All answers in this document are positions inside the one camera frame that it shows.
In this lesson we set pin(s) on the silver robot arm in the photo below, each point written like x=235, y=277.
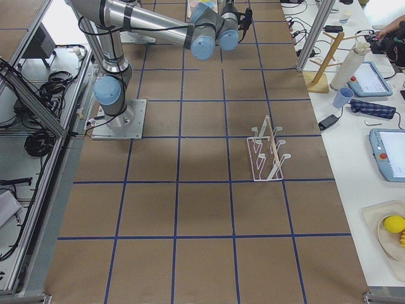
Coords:
x=103, y=22

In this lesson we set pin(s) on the blue cup on side table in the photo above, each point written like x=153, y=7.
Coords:
x=343, y=96

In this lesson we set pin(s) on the white paper cup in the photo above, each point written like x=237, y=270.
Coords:
x=345, y=16

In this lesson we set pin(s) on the black power adapter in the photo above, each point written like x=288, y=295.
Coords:
x=328, y=122

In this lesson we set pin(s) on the wooden mug tree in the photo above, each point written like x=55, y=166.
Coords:
x=317, y=82

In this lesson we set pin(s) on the cream plastic tray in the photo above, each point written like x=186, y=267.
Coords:
x=200, y=1

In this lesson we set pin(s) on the white thermos bottle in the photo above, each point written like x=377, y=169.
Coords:
x=350, y=64

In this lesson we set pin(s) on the blue teach pendant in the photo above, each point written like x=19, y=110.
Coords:
x=388, y=149
x=367, y=81

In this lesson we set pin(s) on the beige tray on side table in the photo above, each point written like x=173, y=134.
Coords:
x=372, y=216

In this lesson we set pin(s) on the beige plate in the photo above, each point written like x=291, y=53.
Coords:
x=390, y=242

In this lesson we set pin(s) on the yellow lemon toy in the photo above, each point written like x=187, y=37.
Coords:
x=394, y=223

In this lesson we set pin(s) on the person in black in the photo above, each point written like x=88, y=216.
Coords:
x=390, y=41

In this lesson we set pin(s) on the white wire cup rack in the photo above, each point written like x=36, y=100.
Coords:
x=263, y=148

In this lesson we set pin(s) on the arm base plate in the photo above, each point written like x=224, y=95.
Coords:
x=129, y=125

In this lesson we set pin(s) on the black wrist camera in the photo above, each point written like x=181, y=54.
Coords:
x=245, y=19

